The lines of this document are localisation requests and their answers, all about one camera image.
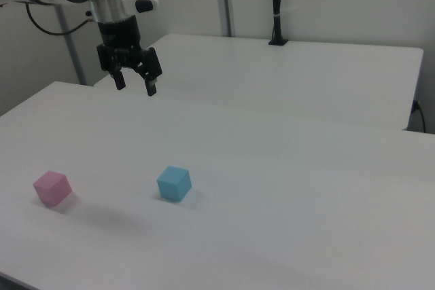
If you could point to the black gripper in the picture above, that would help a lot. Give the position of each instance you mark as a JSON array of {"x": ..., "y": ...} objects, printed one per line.
[{"x": 119, "y": 35}]

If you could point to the blue cube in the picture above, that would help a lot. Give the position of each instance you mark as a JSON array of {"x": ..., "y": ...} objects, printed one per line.
[{"x": 173, "y": 184}]

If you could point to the pink cube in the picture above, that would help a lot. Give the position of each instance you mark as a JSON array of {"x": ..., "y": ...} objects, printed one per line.
[{"x": 51, "y": 189}]

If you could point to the white side table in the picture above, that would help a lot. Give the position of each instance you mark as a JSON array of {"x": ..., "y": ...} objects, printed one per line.
[{"x": 272, "y": 79}]

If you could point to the black pole with base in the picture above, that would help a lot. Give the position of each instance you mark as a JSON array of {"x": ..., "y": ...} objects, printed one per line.
[{"x": 277, "y": 4}]

